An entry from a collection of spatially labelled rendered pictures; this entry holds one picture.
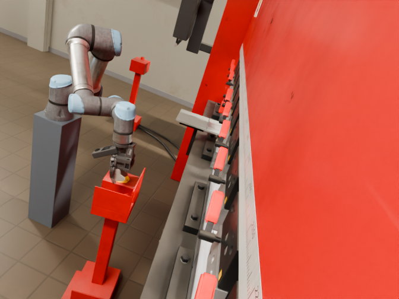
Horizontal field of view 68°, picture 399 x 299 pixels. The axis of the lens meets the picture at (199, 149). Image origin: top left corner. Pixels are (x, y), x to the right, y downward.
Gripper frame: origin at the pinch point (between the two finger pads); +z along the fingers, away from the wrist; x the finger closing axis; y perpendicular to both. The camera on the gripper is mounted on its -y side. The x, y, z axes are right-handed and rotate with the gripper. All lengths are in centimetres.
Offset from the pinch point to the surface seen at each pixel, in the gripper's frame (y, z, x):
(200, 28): 13, -50, 193
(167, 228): 27.3, -2.5, -23.5
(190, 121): 26, -15, 47
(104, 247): -1.7, 42.3, 2.2
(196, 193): 35.5, -4.9, -2.2
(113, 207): 2.5, 10.1, -4.9
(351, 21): 42, -77, -71
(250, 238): 39, -51, -75
